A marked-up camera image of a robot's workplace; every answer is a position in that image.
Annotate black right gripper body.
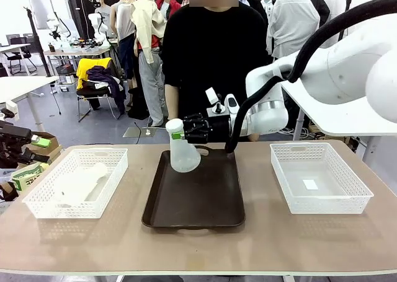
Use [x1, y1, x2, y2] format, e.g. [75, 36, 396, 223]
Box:
[206, 113, 233, 144]

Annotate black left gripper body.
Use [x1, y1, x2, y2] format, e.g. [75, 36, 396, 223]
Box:
[0, 137, 25, 169]

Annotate small translucent conical flask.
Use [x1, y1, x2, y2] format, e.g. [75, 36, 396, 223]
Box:
[165, 118, 202, 174]

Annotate large translucent conical flask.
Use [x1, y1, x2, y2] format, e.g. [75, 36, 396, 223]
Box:
[53, 162, 110, 203]

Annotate person right forearm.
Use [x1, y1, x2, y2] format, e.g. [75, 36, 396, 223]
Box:
[164, 84, 181, 122]

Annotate brown cardboard box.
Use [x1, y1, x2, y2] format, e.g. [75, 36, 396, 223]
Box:
[30, 131, 63, 164]

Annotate green and white carton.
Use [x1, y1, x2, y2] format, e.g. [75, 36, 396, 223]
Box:
[11, 162, 46, 192]

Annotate metal floor socket plate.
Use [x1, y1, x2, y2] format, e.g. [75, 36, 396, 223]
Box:
[123, 126, 156, 139]

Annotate brown plastic tray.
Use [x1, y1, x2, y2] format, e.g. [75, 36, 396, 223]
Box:
[141, 144, 246, 232]

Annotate white perforated plastic basket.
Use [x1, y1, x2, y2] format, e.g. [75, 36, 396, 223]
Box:
[269, 142, 375, 215]
[22, 148, 129, 219]

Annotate person torso black sweater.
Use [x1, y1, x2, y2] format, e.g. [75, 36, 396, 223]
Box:
[160, 3, 269, 144]

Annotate black office chair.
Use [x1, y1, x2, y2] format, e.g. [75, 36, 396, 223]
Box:
[5, 33, 38, 76]

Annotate black metal chair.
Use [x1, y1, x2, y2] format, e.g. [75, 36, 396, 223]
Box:
[76, 57, 125, 122]

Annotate mannequin with cream jacket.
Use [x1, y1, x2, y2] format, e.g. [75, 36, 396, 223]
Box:
[130, 0, 168, 128]

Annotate yellow cloth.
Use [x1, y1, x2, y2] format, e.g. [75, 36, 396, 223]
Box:
[76, 57, 113, 90]

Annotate black tripod stand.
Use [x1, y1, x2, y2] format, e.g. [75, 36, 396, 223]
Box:
[23, 6, 52, 78]
[336, 0, 355, 43]

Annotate purple clothes pile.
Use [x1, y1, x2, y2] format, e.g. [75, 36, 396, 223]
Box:
[86, 65, 126, 113]

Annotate white label sticker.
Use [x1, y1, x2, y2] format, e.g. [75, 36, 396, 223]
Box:
[301, 178, 319, 191]

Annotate mannequin with white tank top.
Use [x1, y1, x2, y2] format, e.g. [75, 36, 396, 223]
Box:
[110, 0, 138, 82]

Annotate white board panel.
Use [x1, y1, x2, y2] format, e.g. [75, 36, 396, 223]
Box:
[29, 0, 57, 30]

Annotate mannequin with white shirt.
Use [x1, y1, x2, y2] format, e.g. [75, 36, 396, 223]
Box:
[265, 0, 321, 59]

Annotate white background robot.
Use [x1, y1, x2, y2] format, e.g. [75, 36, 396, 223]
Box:
[87, 0, 112, 46]

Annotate black hanging jacket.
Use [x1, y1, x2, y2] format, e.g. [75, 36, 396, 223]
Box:
[305, 0, 331, 29]

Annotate black right arm cable sleeve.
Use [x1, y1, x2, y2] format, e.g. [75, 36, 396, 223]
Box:
[223, 0, 397, 154]

